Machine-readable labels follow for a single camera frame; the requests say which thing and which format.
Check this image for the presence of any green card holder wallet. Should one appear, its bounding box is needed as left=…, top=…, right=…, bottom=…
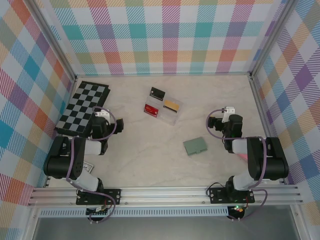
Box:
left=182, top=136, right=208, bottom=157

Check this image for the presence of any red card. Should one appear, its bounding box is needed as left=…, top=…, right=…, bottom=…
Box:
left=143, top=102, right=160, bottom=118

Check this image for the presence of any clear acrylic card organizer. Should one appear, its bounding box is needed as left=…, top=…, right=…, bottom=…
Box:
left=143, top=87, right=184, bottom=127

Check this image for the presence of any gold magnetic stripe card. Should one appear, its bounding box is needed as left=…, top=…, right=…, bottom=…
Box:
left=163, top=99, right=181, bottom=113

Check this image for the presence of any black card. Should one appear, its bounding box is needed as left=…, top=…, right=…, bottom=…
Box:
left=149, top=86, right=166, bottom=100

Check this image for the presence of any black grey chessboard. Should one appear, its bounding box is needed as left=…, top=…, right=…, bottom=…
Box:
left=54, top=80, right=111, bottom=138

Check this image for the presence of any paper banknote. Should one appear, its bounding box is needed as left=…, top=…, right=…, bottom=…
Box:
left=83, top=161, right=95, bottom=175

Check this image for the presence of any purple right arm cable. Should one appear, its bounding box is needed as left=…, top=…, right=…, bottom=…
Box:
left=205, top=108, right=269, bottom=221

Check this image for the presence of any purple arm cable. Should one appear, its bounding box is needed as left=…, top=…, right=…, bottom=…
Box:
left=205, top=108, right=269, bottom=221
left=65, top=106, right=118, bottom=224

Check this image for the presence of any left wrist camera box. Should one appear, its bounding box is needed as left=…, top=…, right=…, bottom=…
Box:
left=95, top=109, right=111, bottom=124

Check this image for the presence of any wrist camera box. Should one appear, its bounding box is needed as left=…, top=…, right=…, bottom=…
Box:
left=95, top=109, right=111, bottom=124
left=221, top=106, right=236, bottom=123

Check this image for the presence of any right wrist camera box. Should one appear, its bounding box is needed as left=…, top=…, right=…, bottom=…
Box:
left=221, top=106, right=236, bottom=123

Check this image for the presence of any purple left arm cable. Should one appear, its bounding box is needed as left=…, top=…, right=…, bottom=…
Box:
left=65, top=106, right=118, bottom=224

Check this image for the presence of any aluminium side rail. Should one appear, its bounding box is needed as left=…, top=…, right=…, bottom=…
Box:
left=249, top=74, right=286, bottom=185
left=43, top=77, right=77, bottom=188

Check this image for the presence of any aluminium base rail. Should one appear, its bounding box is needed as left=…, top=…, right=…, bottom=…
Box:
left=27, top=184, right=303, bottom=207

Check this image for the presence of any white slotted cable duct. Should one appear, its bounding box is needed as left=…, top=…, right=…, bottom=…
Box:
left=39, top=208, right=230, bottom=218

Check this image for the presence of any aluminium frame post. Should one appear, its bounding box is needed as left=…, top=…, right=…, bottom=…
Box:
left=27, top=0, right=77, bottom=81
left=249, top=0, right=298, bottom=78

